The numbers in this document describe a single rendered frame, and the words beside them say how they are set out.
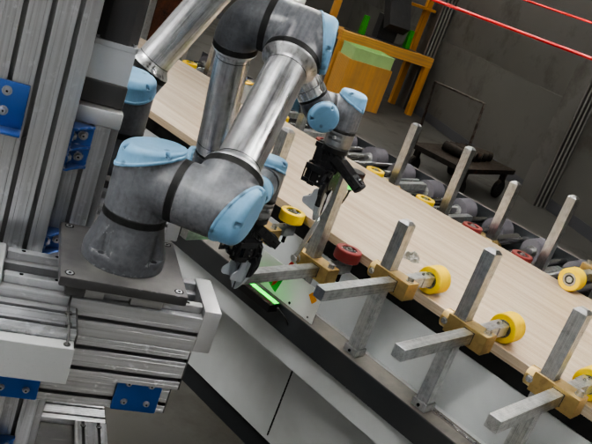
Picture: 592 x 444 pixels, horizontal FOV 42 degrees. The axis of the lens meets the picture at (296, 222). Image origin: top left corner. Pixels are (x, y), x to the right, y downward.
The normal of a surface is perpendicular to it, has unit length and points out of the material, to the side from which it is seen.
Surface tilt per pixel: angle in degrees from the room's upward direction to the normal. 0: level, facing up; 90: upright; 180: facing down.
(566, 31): 90
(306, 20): 44
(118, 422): 0
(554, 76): 90
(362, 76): 90
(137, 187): 90
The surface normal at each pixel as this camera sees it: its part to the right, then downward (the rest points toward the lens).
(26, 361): 0.26, 0.41
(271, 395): -0.68, 0.02
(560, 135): -0.91, -0.20
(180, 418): 0.33, -0.89
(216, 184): 0.11, -0.46
